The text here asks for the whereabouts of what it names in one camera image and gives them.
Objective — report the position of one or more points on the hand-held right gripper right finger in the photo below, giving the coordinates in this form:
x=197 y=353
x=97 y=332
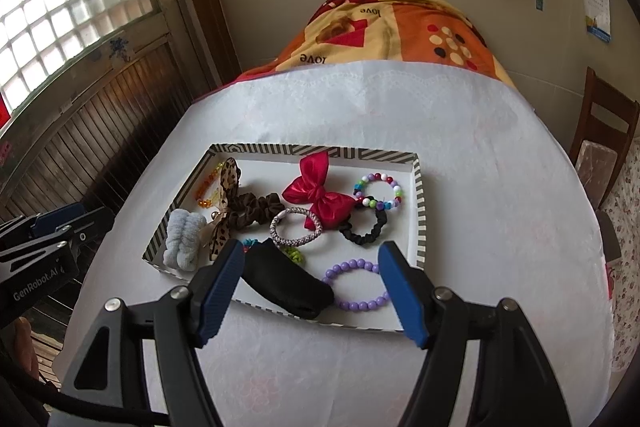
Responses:
x=400 y=294

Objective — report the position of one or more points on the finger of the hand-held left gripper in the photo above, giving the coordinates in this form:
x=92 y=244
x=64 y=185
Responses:
x=56 y=214
x=20 y=234

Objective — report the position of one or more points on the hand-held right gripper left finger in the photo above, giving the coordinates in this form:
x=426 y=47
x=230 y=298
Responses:
x=220 y=289

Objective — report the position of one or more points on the striped cardboard tray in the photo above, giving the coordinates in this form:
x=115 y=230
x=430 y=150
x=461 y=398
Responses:
x=395 y=237

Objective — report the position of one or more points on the black ruffled scrunchie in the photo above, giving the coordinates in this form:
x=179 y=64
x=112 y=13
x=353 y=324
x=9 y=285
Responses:
x=367 y=234

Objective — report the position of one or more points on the black cloth hair band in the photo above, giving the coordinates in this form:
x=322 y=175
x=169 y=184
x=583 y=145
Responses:
x=290 y=284

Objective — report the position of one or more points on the brown scrunchie with leopard bow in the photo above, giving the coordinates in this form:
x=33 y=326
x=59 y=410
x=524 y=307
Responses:
x=250 y=207

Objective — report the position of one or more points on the red satin bow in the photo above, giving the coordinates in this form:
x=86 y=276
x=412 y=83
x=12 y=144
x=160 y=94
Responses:
x=315 y=187

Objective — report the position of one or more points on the person's left hand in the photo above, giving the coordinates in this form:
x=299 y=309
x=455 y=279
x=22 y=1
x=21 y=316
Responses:
x=24 y=342

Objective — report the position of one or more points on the light blue fluffy scrunchie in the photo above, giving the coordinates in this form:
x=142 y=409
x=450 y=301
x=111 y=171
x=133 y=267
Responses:
x=185 y=239

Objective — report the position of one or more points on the blue flower sticker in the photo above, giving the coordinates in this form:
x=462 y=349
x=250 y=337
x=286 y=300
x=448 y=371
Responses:
x=119 y=49

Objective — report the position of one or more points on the floral cloth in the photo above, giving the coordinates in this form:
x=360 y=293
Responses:
x=627 y=257

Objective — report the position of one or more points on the orange printed blanket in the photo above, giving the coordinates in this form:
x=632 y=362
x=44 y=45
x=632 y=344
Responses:
x=415 y=37

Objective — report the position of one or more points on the wooden chair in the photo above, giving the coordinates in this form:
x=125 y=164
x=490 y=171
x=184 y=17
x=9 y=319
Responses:
x=600 y=107

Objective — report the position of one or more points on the red wall hanging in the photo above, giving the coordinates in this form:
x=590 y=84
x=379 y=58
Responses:
x=4 y=114

